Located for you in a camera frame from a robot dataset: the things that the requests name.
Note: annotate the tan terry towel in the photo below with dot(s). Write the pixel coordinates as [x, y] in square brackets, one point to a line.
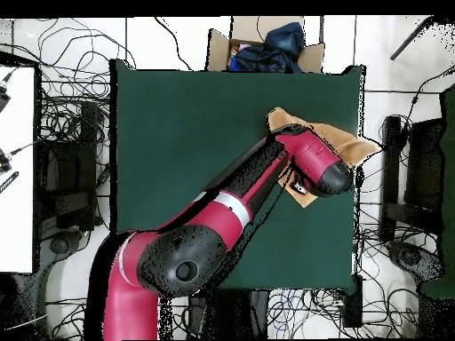
[352, 145]

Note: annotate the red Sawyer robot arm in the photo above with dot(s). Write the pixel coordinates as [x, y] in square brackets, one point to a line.
[227, 209]

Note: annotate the black flat strip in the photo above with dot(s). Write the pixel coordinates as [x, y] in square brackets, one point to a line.
[9, 182]

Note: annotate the dark green table cloth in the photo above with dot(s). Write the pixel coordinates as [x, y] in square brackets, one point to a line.
[177, 142]

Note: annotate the cardboard box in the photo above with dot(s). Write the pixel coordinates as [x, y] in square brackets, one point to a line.
[217, 53]

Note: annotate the dark blue clothes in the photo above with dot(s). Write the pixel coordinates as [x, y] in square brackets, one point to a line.
[277, 53]

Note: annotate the black rectangular block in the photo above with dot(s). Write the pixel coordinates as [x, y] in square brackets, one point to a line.
[352, 305]

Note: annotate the grey chair base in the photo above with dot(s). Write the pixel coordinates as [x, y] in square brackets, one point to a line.
[58, 245]

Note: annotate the dark chair base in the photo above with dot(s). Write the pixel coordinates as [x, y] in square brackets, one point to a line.
[412, 257]

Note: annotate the white desk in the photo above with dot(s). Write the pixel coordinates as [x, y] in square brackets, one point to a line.
[17, 213]

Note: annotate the green covered table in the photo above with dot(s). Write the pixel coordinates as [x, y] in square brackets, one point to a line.
[449, 177]

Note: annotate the black rod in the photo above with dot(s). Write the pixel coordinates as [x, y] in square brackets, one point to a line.
[408, 39]

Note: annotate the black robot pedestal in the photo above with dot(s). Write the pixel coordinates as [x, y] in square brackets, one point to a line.
[227, 312]

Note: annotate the black metal frame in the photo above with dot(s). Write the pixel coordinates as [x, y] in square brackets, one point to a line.
[87, 142]
[391, 160]

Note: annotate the black camera device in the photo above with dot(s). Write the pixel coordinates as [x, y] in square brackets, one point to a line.
[3, 163]
[3, 99]

